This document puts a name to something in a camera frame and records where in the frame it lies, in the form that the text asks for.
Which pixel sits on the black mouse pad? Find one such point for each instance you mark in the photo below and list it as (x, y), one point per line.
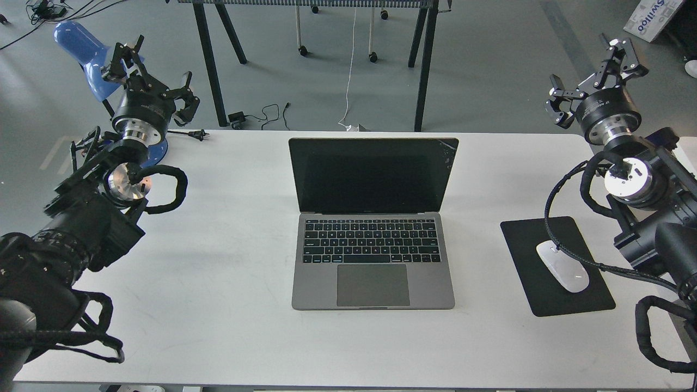
(544, 292)

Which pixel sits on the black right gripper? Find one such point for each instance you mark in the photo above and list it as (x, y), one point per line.
(609, 112)

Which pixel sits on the black plug on floor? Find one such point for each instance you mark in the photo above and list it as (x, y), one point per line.
(199, 135)

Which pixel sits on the black power adapter with cable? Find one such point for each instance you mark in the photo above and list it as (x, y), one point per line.
(236, 119)

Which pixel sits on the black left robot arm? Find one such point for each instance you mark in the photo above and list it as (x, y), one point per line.
(93, 223)

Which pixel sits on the blue plastic chair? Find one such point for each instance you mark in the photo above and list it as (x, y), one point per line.
(92, 55)

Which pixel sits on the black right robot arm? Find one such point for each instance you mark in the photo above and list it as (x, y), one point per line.
(634, 180)

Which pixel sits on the white cardboard box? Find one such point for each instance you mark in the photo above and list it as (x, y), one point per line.
(649, 18)

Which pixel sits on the black frame background table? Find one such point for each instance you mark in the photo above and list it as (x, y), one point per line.
(422, 38)

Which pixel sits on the grey open laptop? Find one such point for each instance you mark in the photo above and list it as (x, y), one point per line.
(370, 233)

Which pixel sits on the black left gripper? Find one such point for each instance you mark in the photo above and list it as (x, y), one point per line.
(147, 107)

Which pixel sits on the white rolling stand legs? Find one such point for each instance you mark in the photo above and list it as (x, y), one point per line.
(342, 30)

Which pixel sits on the white computer mouse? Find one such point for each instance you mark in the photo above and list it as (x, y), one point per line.
(570, 273)

